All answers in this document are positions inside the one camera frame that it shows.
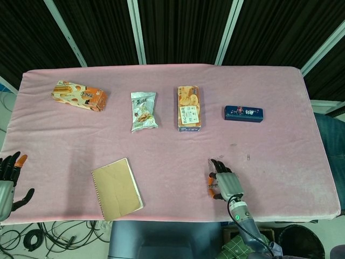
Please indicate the white green snack bag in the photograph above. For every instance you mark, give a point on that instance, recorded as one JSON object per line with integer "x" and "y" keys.
{"x": 143, "y": 113}

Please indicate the pink foam table mat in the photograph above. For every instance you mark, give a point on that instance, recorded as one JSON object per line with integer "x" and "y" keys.
{"x": 167, "y": 145}

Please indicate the black pleated curtain panel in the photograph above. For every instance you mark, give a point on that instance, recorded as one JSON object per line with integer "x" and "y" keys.
{"x": 283, "y": 29}
{"x": 99, "y": 29}
{"x": 328, "y": 81}
{"x": 183, "y": 29}
{"x": 27, "y": 37}

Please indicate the blue denim trouser leg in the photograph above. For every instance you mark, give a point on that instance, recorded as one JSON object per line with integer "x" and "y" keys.
{"x": 334, "y": 151}

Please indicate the blue orange cookie box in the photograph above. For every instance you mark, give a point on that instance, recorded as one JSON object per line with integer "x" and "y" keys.
{"x": 189, "y": 108}

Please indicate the long orange biscuit box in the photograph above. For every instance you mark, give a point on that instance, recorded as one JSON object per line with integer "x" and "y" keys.
{"x": 78, "y": 95}

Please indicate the dark blue floral case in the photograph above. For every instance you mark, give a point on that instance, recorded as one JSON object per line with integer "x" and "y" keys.
{"x": 244, "y": 114}

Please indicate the green plaid cloth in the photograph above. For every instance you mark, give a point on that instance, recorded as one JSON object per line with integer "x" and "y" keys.
{"x": 234, "y": 248}

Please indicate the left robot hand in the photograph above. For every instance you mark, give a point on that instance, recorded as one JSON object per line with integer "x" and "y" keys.
{"x": 6, "y": 194}

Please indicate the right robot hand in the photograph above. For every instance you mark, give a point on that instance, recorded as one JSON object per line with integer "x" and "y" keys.
{"x": 229, "y": 184}

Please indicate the grey blue robot torso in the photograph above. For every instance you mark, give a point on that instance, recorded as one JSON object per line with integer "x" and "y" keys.
{"x": 161, "y": 240}

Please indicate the brown spiral notebook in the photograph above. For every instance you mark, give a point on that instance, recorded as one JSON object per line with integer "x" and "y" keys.
{"x": 116, "y": 189}

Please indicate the black waste bin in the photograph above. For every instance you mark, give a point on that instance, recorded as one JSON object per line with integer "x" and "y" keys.
{"x": 302, "y": 242}

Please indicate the white screen frame post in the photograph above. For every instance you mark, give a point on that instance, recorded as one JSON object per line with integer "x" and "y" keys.
{"x": 8, "y": 83}
{"x": 323, "y": 48}
{"x": 66, "y": 33}
{"x": 229, "y": 32}
{"x": 137, "y": 32}

